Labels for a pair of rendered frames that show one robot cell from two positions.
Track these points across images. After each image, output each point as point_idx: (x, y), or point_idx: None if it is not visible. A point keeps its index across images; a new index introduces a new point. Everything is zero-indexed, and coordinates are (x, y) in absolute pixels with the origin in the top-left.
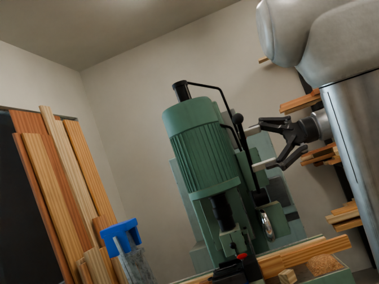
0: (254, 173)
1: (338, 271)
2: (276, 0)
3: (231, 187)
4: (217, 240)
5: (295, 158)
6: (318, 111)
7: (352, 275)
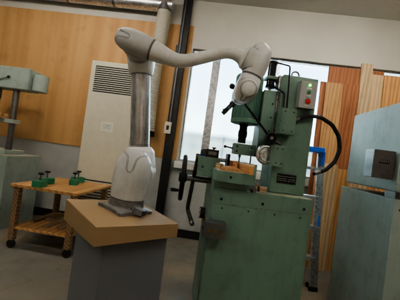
0: (256, 120)
1: (216, 169)
2: None
3: (234, 121)
4: None
5: (225, 110)
6: None
7: (217, 173)
